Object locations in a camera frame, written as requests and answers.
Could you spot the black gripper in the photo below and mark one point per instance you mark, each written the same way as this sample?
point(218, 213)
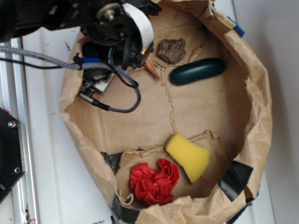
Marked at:
point(122, 34)

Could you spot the orange spiral conch shell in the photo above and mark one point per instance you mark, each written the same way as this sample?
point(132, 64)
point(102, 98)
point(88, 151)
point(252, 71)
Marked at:
point(150, 67)

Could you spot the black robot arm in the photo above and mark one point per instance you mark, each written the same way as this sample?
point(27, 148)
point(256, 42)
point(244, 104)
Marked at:
point(21, 17)

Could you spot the brown rough rock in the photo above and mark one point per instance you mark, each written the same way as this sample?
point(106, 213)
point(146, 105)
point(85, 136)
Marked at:
point(172, 51)

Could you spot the dark green oval stone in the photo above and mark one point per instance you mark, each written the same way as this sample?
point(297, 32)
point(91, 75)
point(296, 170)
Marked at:
point(198, 70)

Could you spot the brown paper bag tray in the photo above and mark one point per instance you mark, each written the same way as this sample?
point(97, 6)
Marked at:
point(231, 115)

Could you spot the yellow foam sponge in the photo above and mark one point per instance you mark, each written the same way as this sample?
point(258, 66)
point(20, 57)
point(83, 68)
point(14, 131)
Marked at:
point(192, 158)

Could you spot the red crumpled paper ball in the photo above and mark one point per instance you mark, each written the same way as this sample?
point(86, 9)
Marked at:
point(154, 186)

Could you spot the white plastic cutting board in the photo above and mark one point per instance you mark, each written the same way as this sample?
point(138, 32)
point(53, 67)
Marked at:
point(65, 191)

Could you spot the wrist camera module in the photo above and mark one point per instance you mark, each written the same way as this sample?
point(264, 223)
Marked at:
point(95, 80)

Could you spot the aluminium extrusion rail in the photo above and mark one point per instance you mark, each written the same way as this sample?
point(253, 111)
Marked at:
point(14, 95)

